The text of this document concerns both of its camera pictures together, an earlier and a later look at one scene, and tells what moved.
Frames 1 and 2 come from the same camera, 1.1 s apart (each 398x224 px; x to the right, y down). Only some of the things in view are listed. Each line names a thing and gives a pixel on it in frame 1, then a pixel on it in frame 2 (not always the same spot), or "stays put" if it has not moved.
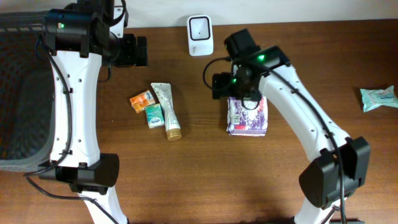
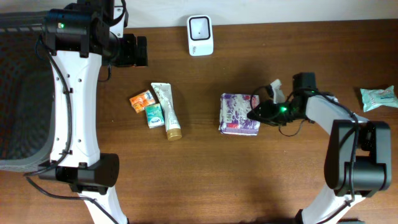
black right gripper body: x=235 y=86 -> x=272 y=111
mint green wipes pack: x=372 y=98 stays put
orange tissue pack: x=141 y=101 stays put
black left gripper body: x=125 y=51 stays put
